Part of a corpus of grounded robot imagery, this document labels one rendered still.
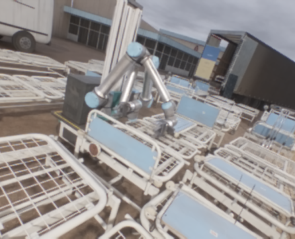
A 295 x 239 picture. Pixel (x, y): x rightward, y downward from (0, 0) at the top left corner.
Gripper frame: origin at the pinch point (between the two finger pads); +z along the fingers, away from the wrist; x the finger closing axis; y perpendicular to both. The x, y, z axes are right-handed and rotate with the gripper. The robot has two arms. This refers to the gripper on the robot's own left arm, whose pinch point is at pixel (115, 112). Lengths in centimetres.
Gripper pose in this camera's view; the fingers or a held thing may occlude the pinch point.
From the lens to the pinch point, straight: 160.6
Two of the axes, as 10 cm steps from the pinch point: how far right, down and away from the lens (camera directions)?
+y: 8.2, 4.1, -4.0
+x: -2.1, 8.6, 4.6
